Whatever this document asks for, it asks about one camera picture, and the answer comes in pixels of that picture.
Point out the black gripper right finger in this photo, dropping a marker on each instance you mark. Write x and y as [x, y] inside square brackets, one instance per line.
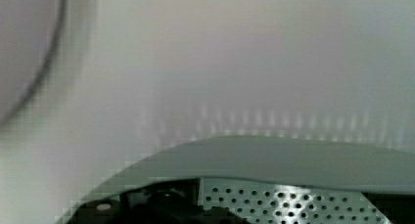
[393, 208]

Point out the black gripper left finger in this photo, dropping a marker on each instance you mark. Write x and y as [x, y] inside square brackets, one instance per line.
[174, 202]

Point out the mint green strainer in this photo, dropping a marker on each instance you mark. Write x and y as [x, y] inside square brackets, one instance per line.
[270, 180]

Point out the grey round plate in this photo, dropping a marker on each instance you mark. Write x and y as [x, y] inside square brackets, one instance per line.
[29, 30]

